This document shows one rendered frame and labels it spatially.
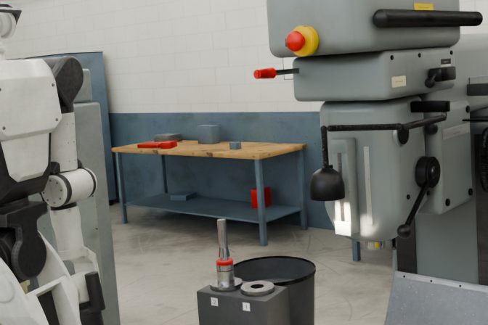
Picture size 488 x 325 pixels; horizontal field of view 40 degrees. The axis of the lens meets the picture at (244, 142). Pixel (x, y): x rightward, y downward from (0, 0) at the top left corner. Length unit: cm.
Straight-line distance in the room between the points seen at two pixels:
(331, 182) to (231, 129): 617
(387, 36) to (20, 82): 76
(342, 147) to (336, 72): 16
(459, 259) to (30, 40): 912
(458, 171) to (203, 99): 625
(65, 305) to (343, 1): 90
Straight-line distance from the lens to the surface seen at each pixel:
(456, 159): 169
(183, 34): 797
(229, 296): 182
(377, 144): 146
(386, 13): 131
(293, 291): 350
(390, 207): 149
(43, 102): 154
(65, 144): 171
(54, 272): 164
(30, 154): 151
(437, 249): 197
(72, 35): 966
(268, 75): 141
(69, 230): 174
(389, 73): 140
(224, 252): 185
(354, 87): 142
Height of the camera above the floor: 172
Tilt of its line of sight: 7 degrees down
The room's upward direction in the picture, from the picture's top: 4 degrees counter-clockwise
